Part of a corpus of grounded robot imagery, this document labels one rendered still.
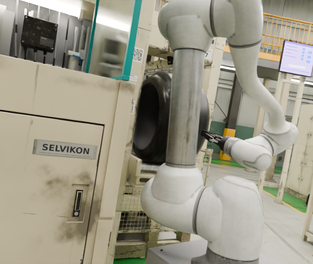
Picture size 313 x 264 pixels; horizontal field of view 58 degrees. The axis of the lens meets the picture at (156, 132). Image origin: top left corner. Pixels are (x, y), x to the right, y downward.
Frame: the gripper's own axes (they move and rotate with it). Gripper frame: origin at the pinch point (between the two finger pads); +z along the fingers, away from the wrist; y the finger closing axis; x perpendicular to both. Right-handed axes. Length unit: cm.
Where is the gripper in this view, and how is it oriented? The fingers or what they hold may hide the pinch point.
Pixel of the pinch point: (205, 134)
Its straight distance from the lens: 146.6
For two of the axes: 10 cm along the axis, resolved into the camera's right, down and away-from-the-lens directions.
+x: -2.2, 9.6, 1.8
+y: -8.9, -1.3, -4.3
